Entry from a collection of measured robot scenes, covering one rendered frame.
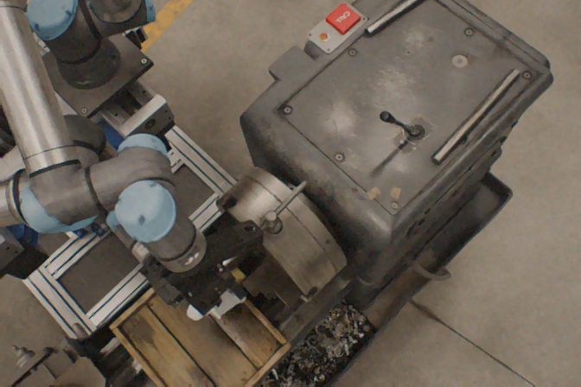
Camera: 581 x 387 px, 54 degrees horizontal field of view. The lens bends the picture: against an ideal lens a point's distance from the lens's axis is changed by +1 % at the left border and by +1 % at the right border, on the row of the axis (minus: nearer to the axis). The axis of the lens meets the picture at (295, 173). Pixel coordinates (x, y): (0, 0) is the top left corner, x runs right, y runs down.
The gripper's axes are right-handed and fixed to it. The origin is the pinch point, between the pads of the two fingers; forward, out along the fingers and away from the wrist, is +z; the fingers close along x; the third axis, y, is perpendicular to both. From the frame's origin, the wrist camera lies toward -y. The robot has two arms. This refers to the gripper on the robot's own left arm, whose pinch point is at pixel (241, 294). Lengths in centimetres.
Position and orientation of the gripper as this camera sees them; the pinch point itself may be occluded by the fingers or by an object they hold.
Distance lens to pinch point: 107.5
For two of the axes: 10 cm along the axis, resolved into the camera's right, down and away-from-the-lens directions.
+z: 2.8, 5.7, 7.7
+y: -7.2, 6.6, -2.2
